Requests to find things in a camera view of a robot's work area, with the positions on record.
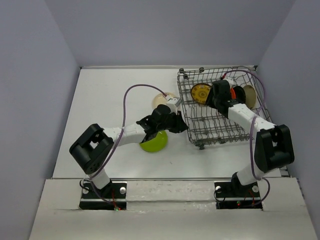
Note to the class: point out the cream floral plate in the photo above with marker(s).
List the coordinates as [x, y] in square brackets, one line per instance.
[250, 96]

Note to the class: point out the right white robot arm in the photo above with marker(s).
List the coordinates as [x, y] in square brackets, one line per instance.
[272, 147]

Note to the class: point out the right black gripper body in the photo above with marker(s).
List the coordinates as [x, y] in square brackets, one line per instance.
[212, 99]

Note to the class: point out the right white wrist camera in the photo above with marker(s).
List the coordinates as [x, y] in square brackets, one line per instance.
[230, 80]

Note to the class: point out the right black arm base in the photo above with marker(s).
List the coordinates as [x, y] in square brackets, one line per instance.
[231, 195]

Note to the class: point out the grey wire dish rack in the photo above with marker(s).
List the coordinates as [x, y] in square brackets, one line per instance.
[205, 125]

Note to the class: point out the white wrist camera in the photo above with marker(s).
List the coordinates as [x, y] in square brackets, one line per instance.
[230, 80]
[173, 103]

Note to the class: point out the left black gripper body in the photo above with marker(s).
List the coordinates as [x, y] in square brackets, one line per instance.
[171, 124]

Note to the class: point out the green plate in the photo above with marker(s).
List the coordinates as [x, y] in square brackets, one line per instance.
[156, 144]

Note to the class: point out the cream plate with dark spot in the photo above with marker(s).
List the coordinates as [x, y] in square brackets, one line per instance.
[160, 99]

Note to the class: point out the brown yellow patterned plate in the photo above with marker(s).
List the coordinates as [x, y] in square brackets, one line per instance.
[200, 92]

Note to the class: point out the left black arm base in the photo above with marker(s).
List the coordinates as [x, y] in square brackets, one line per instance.
[110, 198]

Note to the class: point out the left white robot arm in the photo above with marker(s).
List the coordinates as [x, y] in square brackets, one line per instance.
[95, 146]

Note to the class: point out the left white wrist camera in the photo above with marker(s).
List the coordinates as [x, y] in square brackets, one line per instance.
[173, 103]

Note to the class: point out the black plate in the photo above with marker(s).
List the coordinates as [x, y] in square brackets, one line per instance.
[240, 94]

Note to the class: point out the orange plate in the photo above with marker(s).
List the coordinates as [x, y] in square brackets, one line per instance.
[233, 93]

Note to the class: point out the white foam strip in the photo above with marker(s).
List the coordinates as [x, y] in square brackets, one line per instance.
[170, 191]

